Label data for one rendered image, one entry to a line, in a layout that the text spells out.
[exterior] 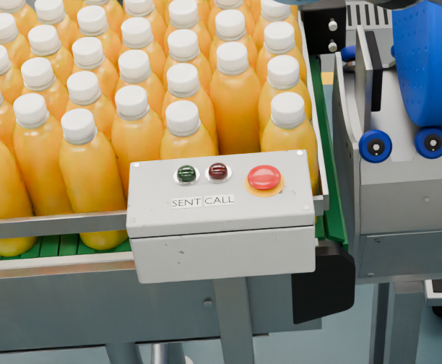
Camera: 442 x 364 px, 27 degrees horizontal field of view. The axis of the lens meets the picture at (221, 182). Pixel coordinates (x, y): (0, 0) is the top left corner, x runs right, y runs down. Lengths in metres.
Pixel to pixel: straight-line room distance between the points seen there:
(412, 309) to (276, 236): 0.59
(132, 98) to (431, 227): 0.47
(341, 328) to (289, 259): 1.21
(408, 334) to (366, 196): 0.39
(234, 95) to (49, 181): 0.26
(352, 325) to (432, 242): 0.88
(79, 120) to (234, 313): 0.30
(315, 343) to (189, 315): 0.95
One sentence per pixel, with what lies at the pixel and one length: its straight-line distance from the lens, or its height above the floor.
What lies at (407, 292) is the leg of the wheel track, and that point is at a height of 0.63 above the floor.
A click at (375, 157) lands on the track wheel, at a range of 1.22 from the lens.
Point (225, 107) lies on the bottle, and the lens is 1.18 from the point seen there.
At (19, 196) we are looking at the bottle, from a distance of 1.18.
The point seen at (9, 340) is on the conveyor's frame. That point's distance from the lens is 1.34.
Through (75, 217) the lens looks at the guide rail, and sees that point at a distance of 1.15.
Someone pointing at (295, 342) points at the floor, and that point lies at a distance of 2.19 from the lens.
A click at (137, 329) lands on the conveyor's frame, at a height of 0.76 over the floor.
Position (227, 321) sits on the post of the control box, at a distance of 1.14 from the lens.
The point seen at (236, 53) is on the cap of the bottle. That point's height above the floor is 1.10.
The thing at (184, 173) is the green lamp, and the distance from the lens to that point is 0.99.
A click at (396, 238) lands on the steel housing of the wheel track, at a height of 0.80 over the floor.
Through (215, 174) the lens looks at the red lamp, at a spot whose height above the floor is 1.11.
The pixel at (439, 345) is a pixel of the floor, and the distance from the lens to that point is 2.20.
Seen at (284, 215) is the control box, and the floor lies 1.10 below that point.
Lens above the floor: 1.80
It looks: 45 degrees down
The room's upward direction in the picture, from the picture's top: 7 degrees counter-clockwise
